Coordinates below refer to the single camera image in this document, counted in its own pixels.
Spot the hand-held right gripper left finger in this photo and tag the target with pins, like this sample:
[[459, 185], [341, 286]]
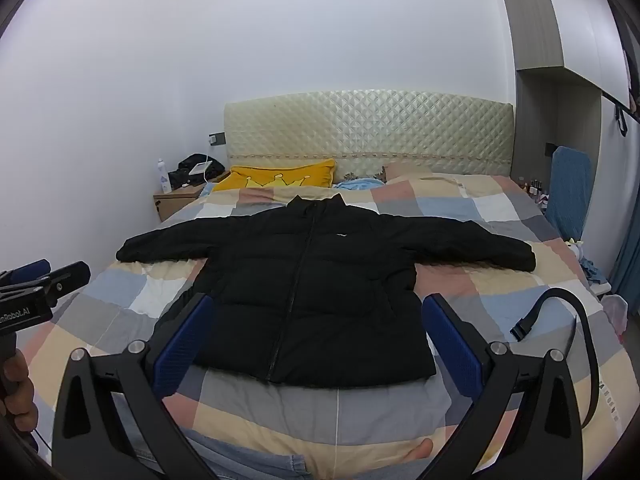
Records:
[[180, 350]]

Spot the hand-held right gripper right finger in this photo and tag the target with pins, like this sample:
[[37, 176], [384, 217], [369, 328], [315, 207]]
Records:
[[450, 350]]

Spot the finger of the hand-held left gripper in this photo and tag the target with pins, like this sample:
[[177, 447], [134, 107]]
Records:
[[65, 280], [30, 269]]

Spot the black puffer jacket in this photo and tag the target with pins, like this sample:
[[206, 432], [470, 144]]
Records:
[[310, 280]]

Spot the person's left hand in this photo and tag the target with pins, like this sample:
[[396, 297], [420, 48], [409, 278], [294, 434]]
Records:
[[20, 410]]

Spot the checkered bed blanket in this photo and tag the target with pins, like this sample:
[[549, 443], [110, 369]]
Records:
[[500, 260]]

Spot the person's bare foot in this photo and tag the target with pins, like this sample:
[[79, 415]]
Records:
[[417, 452]]

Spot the wooden nightstand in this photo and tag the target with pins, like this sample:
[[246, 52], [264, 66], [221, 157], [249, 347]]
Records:
[[172, 205]]

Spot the white spray bottle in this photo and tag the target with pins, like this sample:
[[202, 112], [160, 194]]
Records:
[[164, 180]]

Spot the black bag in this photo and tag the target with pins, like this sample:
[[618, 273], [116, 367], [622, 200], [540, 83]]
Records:
[[187, 177]]

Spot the crumpled blue cloth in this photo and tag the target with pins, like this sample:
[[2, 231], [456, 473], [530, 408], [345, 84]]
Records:
[[594, 271]]

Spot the pink plastic bag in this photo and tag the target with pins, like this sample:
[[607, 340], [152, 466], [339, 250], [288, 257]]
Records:
[[615, 315]]

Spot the white tablet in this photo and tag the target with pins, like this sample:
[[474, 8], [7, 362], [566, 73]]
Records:
[[201, 168]]

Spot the beige pillow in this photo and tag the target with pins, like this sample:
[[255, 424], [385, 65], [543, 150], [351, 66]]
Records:
[[407, 171]]

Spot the light blue cloth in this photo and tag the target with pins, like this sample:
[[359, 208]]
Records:
[[357, 185]]

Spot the blue chair cover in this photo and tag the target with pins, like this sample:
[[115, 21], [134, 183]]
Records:
[[567, 190]]

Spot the teal curtain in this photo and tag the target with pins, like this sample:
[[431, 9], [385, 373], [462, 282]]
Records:
[[627, 260]]

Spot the yellow pillow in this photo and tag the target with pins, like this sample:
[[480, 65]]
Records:
[[280, 172]]

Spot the cream quilted headboard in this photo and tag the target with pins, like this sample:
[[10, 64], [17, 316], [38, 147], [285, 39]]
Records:
[[370, 130]]

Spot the grey white wardrobe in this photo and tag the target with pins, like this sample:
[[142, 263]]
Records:
[[560, 25]]

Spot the wall socket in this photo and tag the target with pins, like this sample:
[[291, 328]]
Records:
[[217, 139]]

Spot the black wall switch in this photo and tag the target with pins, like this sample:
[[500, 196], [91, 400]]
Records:
[[550, 149]]

